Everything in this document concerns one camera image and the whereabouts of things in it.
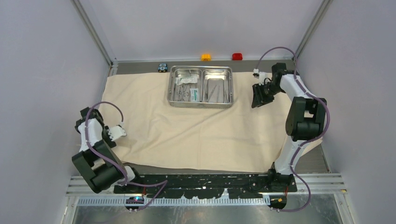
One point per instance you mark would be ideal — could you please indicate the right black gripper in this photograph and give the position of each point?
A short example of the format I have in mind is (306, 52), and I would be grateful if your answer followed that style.
(258, 98)

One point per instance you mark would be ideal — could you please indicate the beige cloth wrap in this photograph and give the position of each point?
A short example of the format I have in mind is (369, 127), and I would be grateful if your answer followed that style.
(239, 138)

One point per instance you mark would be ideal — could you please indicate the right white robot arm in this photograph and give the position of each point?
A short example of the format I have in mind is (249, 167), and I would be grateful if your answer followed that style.
(305, 122)

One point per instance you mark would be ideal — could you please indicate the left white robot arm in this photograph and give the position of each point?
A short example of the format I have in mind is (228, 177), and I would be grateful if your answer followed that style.
(96, 161)

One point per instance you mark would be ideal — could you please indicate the red button block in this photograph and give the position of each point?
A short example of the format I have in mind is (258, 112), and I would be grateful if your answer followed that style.
(237, 56)

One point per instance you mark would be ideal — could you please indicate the right steel tray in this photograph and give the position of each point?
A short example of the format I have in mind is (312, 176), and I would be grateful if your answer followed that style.
(219, 76)

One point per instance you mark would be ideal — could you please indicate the steel tray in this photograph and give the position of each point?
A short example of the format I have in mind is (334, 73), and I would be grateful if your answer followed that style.
(183, 72)
(219, 76)

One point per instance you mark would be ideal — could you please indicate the steel tweezers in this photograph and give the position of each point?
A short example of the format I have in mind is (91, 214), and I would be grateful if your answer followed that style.
(216, 93)

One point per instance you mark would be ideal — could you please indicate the green white packet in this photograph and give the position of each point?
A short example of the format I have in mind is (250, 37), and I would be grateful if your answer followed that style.
(194, 95)

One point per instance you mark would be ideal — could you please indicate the yellow button block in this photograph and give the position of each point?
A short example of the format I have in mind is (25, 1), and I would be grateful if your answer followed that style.
(206, 57)

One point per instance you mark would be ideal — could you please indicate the white sterile pouch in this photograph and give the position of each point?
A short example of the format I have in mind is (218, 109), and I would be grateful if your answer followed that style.
(186, 80)

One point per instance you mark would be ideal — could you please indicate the left steel tray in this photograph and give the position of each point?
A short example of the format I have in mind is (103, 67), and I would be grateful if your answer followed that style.
(183, 72)

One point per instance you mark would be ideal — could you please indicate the small blue owl toy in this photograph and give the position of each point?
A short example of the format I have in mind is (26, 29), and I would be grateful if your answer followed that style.
(163, 67)

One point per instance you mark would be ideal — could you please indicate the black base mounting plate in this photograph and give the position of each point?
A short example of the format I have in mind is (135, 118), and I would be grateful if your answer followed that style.
(237, 186)

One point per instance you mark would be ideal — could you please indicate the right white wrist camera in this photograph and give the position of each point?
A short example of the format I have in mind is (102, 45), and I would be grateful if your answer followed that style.
(263, 77)

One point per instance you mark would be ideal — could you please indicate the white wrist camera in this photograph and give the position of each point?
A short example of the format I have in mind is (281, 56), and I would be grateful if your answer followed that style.
(116, 132)
(263, 77)

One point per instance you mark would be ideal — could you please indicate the wire mesh steel basket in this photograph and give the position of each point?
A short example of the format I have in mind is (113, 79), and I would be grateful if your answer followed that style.
(199, 104)

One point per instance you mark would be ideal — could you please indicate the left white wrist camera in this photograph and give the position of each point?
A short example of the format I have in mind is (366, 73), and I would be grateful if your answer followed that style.
(116, 132)

